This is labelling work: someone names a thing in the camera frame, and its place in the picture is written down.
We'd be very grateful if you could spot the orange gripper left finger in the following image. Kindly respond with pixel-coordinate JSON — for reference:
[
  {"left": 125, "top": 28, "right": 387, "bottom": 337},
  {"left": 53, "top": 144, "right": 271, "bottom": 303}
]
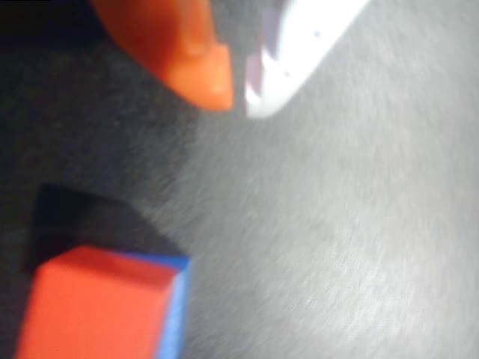
[{"left": 89, "top": 0, "right": 236, "bottom": 112}]

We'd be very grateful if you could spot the red block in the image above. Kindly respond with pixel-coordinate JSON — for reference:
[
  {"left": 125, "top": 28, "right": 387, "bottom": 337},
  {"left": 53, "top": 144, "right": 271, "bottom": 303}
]
[{"left": 13, "top": 245, "right": 180, "bottom": 359}]

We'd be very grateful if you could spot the blue block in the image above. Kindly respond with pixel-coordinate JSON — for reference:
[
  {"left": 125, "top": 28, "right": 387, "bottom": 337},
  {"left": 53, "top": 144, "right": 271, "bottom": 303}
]
[{"left": 106, "top": 251, "right": 192, "bottom": 359}]

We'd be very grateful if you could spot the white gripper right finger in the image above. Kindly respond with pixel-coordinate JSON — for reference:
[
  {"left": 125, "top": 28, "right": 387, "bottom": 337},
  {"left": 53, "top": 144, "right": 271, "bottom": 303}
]
[{"left": 244, "top": 0, "right": 372, "bottom": 120}]

